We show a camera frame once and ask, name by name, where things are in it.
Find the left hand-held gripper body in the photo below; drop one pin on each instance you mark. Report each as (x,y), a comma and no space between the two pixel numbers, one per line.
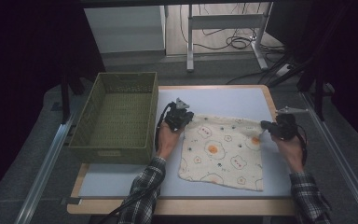
(175,116)

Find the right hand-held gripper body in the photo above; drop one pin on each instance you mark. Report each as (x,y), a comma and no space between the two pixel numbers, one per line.
(286,126)

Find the cream printed cloth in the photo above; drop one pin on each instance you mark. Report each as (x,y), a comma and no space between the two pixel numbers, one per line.
(222,152)

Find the green woven plastic basket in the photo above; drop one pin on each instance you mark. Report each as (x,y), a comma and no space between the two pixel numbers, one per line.
(121,121)

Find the person's left hand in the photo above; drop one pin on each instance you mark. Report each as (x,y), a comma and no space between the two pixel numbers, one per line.
(167,141)

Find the person's right hand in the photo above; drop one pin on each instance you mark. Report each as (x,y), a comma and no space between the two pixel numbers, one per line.
(290,152)

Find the light grey table mat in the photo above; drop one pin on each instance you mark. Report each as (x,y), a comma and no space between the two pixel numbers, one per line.
(217,99)

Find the black stand leg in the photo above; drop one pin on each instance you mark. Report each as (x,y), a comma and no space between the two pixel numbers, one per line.
(319,96)
(65,99)

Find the white power strip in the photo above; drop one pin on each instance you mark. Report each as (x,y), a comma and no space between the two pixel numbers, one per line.
(283,70)

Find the dark curtain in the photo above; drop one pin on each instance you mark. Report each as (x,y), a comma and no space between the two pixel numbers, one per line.
(348,46)
(21,62)

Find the white cabinet panel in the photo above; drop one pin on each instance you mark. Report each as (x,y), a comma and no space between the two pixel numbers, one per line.
(124,29)

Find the black tape strip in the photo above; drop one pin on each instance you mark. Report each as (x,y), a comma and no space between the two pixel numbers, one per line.
(71,201)

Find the aluminium floor rail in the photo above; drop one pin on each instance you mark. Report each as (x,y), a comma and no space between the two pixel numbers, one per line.
(43,174)
(341,161)

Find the white metal desk frame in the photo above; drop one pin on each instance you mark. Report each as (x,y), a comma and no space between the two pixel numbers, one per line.
(227,21)

